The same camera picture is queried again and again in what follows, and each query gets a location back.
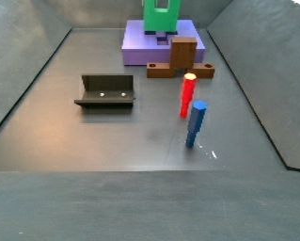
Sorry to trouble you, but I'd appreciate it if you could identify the green U-shaped block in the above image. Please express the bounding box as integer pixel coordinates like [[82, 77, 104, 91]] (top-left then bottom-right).
[[142, 0, 181, 32]]

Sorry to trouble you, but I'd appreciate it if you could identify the purple board block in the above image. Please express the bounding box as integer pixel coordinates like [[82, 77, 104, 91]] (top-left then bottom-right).
[[121, 20, 204, 66]]

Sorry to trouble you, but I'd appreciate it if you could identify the blue hexagonal peg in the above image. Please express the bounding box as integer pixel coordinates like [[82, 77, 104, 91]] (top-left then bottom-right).
[[185, 100, 206, 148]]

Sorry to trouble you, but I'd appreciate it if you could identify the red hexagonal peg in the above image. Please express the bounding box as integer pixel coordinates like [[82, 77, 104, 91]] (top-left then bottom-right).
[[180, 72, 196, 118]]

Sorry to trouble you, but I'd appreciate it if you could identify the brown T-shaped block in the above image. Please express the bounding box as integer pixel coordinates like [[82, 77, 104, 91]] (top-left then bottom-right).
[[146, 37, 214, 79]]

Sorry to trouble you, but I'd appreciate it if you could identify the black angled bracket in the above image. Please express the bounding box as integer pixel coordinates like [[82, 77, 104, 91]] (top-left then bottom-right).
[[74, 74, 134, 106]]

